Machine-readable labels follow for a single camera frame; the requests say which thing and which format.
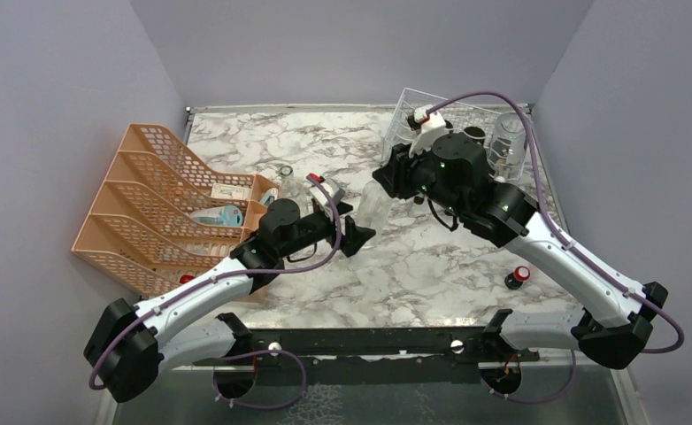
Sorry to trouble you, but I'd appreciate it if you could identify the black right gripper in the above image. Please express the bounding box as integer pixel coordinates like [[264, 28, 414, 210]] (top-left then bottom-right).
[[374, 135, 466, 218]]

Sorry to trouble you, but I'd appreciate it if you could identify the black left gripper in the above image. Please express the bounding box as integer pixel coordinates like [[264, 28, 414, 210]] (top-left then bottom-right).
[[279, 201, 375, 259]]

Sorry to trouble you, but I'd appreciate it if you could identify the clear square glass bottle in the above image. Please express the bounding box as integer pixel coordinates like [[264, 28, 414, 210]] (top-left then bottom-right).
[[277, 165, 309, 216]]

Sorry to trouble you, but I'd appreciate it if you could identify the clear bottle with silver cap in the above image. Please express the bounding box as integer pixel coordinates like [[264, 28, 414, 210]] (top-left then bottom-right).
[[487, 112, 527, 182]]

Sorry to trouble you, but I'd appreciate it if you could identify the tall clear glass bottle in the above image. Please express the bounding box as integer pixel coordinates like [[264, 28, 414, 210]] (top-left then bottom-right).
[[355, 180, 394, 235]]

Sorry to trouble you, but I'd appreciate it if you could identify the green wine bottle dark label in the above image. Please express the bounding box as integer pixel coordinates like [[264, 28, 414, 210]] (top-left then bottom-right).
[[462, 126, 487, 151]]

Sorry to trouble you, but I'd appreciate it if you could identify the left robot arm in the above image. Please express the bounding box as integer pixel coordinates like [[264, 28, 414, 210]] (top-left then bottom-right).
[[83, 198, 376, 403]]

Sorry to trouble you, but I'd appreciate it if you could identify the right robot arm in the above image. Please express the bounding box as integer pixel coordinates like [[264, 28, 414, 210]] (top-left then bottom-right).
[[373, 133, 668, 369]]

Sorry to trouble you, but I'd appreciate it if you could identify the blue white stapler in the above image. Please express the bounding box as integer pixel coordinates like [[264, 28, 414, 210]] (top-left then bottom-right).
[[260, 188, 280, 207]]

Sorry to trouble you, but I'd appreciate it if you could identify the blue correction tape package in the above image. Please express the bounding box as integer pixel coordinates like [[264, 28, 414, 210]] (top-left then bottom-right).
[[189, 205, 244, 227]]

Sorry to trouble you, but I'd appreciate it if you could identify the white card box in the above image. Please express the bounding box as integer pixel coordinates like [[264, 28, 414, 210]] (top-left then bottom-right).
[[210, 182, 251, 199]]

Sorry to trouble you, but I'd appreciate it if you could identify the red and black stopper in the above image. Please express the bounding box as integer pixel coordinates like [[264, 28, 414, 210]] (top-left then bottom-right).
[[504, 266, 531, 290]]

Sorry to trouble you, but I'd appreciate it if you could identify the orange plastic file organizer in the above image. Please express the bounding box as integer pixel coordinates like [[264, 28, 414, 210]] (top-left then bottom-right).
[[72, 123, 277, 298]]

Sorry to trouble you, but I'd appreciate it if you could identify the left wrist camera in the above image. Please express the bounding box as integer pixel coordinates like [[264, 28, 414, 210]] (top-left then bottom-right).
[[306, 173, 345, 218]]

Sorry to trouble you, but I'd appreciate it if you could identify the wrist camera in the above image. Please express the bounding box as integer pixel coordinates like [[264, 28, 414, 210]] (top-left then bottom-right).
[[306, 173, 345, 218], [407, 104, 448, 158]]

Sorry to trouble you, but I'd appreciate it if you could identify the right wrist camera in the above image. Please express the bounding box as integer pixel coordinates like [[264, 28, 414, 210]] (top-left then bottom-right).
[[407, 104, 448, 158]]

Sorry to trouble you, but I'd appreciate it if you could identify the white wire wine rack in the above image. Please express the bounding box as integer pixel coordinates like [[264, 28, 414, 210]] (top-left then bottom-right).
[[381, 88, 529, 182]]

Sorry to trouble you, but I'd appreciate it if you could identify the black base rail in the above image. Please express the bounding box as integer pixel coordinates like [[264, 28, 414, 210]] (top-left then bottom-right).
[[195, 326, 539, 386]]

